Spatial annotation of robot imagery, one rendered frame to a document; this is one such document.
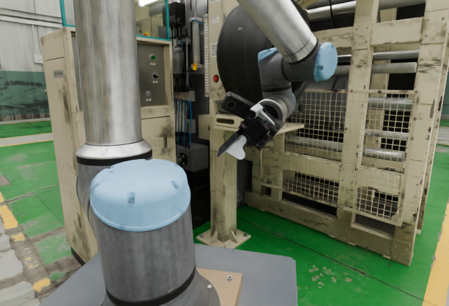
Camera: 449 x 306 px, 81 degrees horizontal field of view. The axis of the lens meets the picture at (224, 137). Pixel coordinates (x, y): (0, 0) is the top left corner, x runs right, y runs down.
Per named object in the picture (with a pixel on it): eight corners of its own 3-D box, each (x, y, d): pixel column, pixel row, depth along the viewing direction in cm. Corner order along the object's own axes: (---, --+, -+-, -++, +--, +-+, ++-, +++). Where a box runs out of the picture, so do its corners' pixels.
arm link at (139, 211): (117, 321, 35) (97, 200, 32) (93, 256, 49) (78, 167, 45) (212, 270, 44) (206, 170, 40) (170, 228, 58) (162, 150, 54)
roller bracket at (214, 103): (210, 116, 146) (209, 99, 144) (252, 111, 175) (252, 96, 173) (214, 117, 143) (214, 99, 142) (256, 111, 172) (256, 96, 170)
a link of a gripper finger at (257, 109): (282, 116, 53) (275, 123, 62) (260, 97, 54) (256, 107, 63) (271, 127, 53) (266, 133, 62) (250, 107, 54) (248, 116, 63)
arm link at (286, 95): (267, 87, 89) (270, 116, 92) (254, 95, 78) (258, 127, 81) (295, 84, 84) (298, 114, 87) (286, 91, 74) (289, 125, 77)
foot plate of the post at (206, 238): (195, 238, 179) (195, 233, 178) (222, 223, 198) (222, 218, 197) (224, 255, 161) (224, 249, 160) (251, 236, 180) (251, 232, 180)
